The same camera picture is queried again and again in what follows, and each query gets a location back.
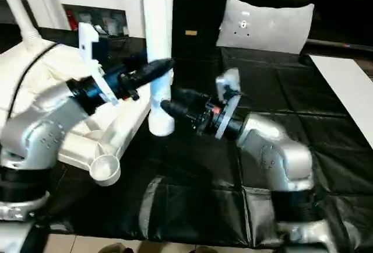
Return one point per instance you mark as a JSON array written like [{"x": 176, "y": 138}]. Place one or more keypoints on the light grey printed pillow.
[{"x": 277, "y": 25}]

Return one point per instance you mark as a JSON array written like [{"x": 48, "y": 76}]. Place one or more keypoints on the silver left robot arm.
[{"x": 43, "y": 124}]

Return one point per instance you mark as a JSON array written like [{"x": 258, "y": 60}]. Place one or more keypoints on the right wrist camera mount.
[{"x": 230, "y": 81}]

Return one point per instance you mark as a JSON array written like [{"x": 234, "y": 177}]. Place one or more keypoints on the white flat panel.
[{"x": 349, "y": 89}]

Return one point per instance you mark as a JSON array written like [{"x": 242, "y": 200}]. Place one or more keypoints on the black work mat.
[{"x": 291, "y": 89}]

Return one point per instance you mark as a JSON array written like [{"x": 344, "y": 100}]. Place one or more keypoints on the black rail with red mark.
[{"x": 335, "y": 44}]

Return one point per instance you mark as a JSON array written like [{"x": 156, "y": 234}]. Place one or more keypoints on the white plastic table leg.
[
  {"x": 17, "y": 5},
  {"x": 157, "y": 17}
]

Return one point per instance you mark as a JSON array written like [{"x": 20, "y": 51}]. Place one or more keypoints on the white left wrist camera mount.
[{"x": 86, "y": 40}]

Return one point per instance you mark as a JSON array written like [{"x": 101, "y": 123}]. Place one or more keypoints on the black cabinet with gold label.
[{"x": 192, "y": 2}]

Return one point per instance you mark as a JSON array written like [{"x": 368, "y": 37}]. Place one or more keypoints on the red item in cabinet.
[{"x": 71, "y": 19}]

